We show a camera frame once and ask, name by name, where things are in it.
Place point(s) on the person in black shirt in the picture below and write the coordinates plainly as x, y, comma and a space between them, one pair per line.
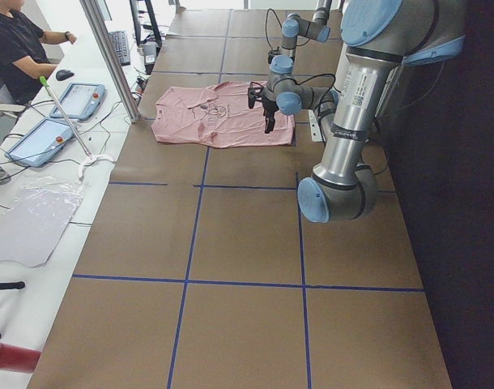
23, 59

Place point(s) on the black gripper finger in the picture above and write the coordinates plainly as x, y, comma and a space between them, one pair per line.
269, 124

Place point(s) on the pink Snoopy t-shirt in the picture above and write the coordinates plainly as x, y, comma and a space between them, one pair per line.
217, 116

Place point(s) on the teach pendant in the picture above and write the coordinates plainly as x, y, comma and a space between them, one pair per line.
81, 100
40, 144

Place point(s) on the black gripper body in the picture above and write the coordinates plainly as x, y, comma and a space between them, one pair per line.
267, 106

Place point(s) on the lower teach pendant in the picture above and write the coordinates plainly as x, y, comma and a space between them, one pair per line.
40, 144

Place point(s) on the aluminium frame post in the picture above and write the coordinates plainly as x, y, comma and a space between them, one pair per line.
96, 22

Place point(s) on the black computer mouse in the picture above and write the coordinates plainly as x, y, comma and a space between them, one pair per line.
63, 74

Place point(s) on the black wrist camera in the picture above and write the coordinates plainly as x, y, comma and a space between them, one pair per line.
255, 94

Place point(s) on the black keyboard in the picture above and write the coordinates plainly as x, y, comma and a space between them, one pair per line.
119, 41

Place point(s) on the clear plastic bag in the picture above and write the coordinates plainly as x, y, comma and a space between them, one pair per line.
33, 226

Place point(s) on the upper teach pendant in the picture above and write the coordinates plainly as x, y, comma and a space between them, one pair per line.
81, 100

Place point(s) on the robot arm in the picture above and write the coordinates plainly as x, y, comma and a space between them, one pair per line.
316, 29
379, 36

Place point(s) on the stick with green tip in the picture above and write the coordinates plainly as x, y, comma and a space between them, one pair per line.
90, 159

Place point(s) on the red fire extinguisher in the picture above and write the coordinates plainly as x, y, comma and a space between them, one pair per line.
17, 359

